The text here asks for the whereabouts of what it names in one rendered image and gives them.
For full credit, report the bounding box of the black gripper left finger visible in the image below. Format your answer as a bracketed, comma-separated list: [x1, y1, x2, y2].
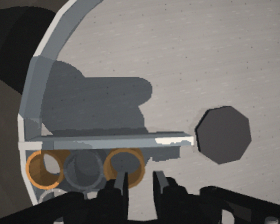
[0, 172, 129, 224]

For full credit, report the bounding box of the white round turntable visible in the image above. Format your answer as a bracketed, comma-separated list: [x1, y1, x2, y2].
[18, 0, 280, 221]

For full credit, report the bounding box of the grey metal sleeve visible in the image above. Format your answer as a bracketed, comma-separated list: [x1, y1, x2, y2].
[63, 149, 107, 190]
[81, 177, 107, 199]
[38, 179, 82, 224]

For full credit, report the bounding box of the bronze bushing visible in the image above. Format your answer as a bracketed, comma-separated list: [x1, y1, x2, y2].
[103, 148, 145, 189]
[26, 149, 71, 190]

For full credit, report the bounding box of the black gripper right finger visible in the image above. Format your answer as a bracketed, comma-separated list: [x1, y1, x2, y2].
[153, 171, 280, 224]

